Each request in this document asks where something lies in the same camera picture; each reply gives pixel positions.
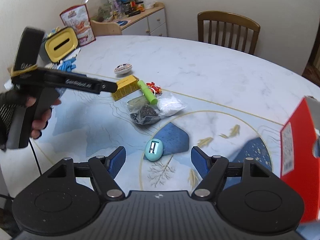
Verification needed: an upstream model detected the green cylindrical tube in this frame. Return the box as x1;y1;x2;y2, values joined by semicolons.
137;80;158;105

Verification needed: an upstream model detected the red white snack bag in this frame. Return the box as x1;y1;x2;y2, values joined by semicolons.
60;4;95;46

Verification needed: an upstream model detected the white wooden cabinet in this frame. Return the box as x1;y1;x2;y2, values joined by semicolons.
114;2;168;37

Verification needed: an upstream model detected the white beads plastic bag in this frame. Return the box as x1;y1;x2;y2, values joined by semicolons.
157;93;186;117

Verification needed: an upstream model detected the red white cardboard box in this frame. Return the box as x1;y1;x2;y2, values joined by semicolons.
280;96;319;223

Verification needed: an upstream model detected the blue rubber glove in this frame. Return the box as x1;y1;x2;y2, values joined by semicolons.
55;57;76;73

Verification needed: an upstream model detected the yellow rectangular box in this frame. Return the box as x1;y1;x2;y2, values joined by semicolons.
112;75;139;101

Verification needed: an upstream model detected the brown wooden chair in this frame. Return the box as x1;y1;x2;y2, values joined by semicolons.
197;10;260;55

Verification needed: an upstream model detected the yellow green tissue box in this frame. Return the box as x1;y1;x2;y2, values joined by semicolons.
39;27;78;63

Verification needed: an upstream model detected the small wooden child chair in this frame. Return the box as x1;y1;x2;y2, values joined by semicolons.
90;20;122;36

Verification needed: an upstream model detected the black beads plastic bag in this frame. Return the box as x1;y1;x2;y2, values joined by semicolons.
126;95;161;125

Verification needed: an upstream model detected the person's left hand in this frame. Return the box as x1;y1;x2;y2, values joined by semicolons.
1;88;61;152

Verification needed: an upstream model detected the red dragon toy figure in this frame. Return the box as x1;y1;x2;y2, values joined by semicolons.
146;82;162;96

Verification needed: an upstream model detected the blue patterned table mat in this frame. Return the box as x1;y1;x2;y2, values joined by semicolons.
35;89;284;193

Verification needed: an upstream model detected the teal egg-shaped sharpener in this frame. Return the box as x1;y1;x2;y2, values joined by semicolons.
145;139;163;161

